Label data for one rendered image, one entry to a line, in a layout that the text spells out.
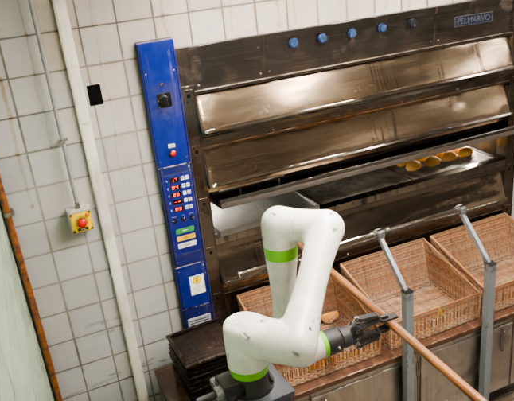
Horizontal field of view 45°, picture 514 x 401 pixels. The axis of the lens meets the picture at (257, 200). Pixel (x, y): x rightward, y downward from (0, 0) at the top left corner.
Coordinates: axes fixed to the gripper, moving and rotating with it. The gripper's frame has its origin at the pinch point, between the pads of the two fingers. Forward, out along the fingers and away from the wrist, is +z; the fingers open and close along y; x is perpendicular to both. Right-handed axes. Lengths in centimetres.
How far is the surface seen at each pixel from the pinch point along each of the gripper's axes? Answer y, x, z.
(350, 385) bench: 66, -48, 9
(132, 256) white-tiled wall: -2, -101, -73
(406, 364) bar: 61, -42, 37
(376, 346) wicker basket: 54, -53, 27
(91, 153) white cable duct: -55, -99, -82
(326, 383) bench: 60, -47, -4
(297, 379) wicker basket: 57, -52, -16
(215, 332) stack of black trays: 37, -81, -44
